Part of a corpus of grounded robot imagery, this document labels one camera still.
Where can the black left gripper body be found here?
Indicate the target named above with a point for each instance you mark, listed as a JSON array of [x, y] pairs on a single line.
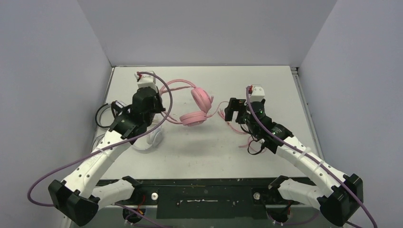
[[158, 106]]

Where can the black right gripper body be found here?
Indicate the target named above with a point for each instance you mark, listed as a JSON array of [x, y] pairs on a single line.
[[237, 105]]

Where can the pink headphones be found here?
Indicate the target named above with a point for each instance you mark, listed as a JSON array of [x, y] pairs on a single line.
[[204, 102]]

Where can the black white headphones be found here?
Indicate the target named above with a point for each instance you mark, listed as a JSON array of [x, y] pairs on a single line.
[[107, 112]]

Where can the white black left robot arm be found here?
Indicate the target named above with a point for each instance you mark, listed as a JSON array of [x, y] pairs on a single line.
[[77, 195]]

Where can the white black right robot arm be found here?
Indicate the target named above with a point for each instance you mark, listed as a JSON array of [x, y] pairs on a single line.
[[335, 194]]

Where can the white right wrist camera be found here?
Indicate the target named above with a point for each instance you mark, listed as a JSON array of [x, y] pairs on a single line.
[[255, 93]]

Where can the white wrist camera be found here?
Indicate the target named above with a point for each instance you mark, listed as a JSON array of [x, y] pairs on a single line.
[[255, 93], [146, 80]]

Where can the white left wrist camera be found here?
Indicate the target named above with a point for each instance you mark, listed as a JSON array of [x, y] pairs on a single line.
[[146, 80]]

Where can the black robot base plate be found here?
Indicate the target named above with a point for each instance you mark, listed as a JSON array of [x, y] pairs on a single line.
[[208, 198]]

